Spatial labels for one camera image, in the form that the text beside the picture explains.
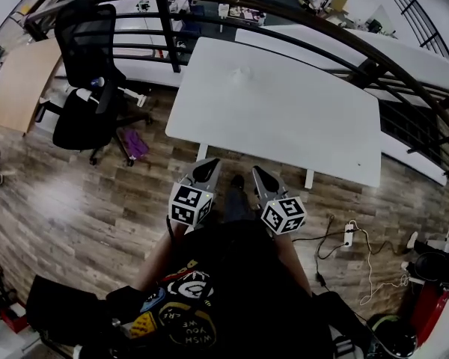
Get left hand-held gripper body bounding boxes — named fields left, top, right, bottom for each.
left=168, top=176, right=216, bottom=228

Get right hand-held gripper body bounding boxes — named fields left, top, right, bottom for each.
left=260, top=189, right=308, bottom=236

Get person's right forearm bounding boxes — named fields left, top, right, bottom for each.
left=271, top=232, right=314, bottom=297

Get person's left forearm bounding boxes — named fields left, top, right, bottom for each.
left=134, top=221, right=195, bottom=293

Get person's dark trousers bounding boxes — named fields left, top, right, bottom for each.
left=224, top=188, right=257, bottom=224

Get white power strip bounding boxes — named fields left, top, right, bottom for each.
left=342, top=221, right=358, bottom=248

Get purple bag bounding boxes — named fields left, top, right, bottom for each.
left=119, top=127, right=150, bottom=160

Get person's black printed shirt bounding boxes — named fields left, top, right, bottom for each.
left=108, top=221, right=336, bottom=359

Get black mesh office chair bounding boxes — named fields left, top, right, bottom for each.
left=51, top=1, right=153, bottom=167

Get light wooden desk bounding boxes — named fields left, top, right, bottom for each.
left=0, top=37, right=63, bottom=136

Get black power cable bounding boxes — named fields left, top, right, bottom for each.
left=291, top=215, right=401, bottom=288

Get white cable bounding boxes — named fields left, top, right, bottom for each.
left=349, top=218, right=411, bottom=306

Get red metal frame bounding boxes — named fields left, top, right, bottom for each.
left=415, top=282, right=449, bottom=347

